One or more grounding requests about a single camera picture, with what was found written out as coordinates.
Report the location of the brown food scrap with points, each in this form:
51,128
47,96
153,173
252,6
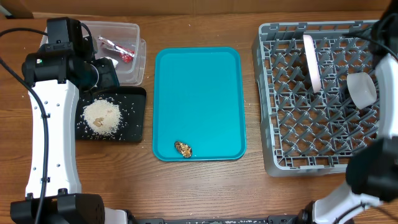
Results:
184,149

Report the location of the black tray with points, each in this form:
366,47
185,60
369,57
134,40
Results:
131,101

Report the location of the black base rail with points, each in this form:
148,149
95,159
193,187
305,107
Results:
273,219

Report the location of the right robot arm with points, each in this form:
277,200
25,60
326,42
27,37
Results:
371,175

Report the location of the grey dishwasher rack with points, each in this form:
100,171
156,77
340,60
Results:
307,133

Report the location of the white tissue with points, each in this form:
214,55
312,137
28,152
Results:
114,61

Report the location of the clear plastic bin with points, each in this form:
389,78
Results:
130,37

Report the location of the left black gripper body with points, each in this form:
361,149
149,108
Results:
102,76

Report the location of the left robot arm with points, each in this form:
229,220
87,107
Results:
53,193

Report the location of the spilled rice pile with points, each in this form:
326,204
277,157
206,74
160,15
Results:
103,117

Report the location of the grey-blue bowl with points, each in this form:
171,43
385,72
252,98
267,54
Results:
361,89

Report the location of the red silver wrapper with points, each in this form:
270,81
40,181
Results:
125,54

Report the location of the teal plastic tray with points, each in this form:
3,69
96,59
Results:
199,101

